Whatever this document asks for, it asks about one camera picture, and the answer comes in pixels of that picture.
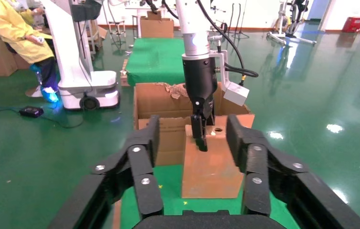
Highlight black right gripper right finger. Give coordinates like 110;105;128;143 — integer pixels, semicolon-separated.
225;114;360;229

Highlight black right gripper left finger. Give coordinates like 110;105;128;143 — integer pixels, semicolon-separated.
48;114;165;229

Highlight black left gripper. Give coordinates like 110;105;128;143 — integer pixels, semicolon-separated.
182;57;218;152

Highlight small brown cardboard box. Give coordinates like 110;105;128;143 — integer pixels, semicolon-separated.
181;124;245;199

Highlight large open brown carton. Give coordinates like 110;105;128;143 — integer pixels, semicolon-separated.
133;82;256;167

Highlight closed brown cardboard box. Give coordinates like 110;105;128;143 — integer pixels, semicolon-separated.
140;11;175;39

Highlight black power box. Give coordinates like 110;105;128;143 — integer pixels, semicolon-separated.
19;106;44;118

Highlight red box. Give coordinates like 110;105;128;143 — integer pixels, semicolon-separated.
342;16;360;33

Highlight green cloth covered table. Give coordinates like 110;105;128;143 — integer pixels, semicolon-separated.
125;38;187;86

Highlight black tripod stands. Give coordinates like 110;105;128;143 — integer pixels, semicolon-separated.
228;3;250;40

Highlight white robot body with base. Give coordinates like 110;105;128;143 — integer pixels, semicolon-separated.
41;0;120;111

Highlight person in yellow coat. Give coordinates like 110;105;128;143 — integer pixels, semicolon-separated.
0;0;60;104

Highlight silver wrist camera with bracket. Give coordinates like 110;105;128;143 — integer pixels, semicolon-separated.
209;49;250;107

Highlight black cable with yellow tag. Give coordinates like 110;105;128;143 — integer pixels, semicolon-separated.
224;62;259;86

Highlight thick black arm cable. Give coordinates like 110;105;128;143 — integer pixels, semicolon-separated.
196;0;247;69

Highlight black floor cable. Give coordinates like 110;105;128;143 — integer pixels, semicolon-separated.
0;107;84;129

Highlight metal frame stool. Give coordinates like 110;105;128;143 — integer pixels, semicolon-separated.
108;20;127;48

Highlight white exercise frame equipment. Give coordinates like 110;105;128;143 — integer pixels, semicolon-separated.
267;0;318;46

